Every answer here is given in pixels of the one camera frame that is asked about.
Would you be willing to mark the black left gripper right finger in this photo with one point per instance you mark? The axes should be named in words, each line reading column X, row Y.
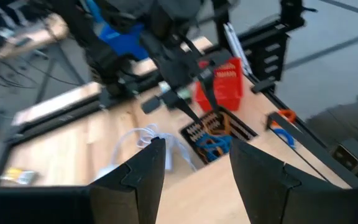
column 269, row 193

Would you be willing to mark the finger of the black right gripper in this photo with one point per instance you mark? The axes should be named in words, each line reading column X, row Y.
column 183, row 107
column 211, row 93

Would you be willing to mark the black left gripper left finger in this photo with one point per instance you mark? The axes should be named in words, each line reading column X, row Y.
column 135, row 193

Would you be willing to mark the black plastic basket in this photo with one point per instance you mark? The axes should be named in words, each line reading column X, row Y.
column 189, row 132

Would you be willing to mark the blue coil wristband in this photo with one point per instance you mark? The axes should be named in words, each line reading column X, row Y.
column 213, row 146
column 287, row 137

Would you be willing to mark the wooden riser shelf black legs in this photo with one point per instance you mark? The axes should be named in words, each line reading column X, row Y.
column 204, row 193

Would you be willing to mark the orange coil wristband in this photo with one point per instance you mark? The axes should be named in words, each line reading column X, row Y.
column 225, row 123
column 289, row 113

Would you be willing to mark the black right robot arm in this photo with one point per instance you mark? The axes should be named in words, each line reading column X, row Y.
column 104, row 62

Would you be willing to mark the wooden desk grey legs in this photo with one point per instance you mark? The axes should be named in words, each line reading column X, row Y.
column 42, row 31

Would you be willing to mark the red plastic basket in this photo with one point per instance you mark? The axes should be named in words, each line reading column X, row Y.
column 228, row 90

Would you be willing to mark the long white bar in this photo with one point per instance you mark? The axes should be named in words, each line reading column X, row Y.
column 236, row 46

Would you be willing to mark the blue storage bins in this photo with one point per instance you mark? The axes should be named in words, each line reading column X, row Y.
column 123, row 43

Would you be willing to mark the black drawer cabinet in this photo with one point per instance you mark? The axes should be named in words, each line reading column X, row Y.
column 269, row 56

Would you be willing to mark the black table camera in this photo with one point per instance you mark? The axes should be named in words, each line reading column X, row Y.
column 346, row 157

